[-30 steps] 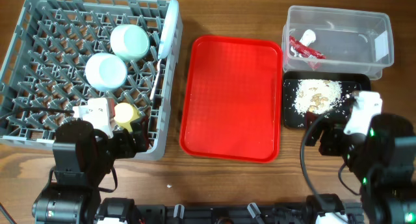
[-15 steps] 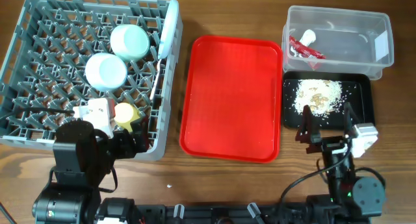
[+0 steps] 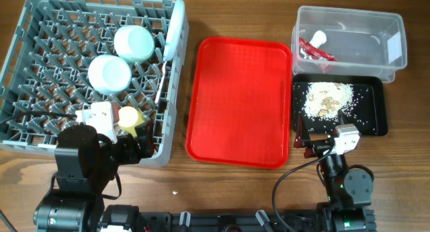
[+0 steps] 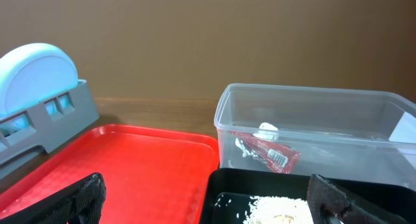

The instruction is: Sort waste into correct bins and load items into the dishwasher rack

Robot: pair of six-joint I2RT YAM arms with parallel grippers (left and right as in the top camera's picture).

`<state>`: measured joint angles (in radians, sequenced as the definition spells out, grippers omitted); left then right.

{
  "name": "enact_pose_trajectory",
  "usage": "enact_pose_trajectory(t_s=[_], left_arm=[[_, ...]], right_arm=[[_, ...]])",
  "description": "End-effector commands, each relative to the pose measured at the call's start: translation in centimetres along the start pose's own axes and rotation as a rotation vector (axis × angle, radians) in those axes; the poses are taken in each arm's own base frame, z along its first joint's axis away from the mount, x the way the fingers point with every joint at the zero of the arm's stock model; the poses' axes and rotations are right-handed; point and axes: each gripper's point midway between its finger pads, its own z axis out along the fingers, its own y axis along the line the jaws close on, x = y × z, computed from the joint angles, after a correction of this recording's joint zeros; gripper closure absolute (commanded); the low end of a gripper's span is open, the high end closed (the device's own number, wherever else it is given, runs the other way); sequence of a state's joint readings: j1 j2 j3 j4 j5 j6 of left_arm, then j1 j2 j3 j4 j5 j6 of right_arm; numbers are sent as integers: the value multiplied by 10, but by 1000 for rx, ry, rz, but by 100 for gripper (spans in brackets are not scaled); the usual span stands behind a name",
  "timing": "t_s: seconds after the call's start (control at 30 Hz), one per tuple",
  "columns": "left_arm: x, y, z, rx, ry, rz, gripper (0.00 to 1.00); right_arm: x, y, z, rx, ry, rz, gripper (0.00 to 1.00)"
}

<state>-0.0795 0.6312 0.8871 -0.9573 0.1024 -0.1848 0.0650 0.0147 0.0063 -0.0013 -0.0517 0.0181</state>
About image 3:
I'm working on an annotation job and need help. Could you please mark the mint green bowl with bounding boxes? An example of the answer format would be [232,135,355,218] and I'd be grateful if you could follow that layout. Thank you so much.
[114,25,155,64]

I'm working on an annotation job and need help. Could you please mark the rice and nut scraps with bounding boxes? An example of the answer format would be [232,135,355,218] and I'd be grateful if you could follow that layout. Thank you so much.
[304,82,353,120]

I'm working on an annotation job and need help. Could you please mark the grey plastic dishwasher rack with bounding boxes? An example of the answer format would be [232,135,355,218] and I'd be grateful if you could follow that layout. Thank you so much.
[1,0,189,167]

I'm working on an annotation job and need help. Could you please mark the black plastic waste tray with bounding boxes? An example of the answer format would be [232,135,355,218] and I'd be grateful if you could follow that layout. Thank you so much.
[291,74,388,136]

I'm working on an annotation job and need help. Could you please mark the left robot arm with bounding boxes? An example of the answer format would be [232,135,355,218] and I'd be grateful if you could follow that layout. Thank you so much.
[33,121,155,231]

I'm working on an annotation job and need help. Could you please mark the white plastic fork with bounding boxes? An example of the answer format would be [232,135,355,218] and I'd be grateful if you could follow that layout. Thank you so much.
[155,62,167,106]

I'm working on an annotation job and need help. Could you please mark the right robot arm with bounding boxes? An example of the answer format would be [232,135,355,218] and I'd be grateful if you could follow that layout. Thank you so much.
[294,111,376,232]

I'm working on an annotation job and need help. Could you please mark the large pale blue plate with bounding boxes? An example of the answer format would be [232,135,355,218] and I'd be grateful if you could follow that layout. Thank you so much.
[163,0,185,62]

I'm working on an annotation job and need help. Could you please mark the red snack wrapper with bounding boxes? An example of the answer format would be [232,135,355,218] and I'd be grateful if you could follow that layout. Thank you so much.
[299,37,337,61]

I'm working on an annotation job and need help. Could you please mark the white paper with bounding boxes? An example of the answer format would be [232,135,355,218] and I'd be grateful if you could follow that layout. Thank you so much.
[300,30,327,59]

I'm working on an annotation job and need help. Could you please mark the yellow plastic cup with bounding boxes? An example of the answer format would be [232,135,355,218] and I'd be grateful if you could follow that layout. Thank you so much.
[118,106,145,137]

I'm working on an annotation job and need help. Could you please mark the pale blue small bowl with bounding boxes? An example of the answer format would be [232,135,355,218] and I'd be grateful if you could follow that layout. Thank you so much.
[87,54,132,95]

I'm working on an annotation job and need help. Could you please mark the red plastic serving tray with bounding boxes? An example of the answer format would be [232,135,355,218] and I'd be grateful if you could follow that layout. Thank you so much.
[185,36,292,169]

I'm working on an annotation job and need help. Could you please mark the clear plastic waste bin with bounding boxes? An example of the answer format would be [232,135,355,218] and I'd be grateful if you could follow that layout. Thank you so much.
[291,5,408,83]

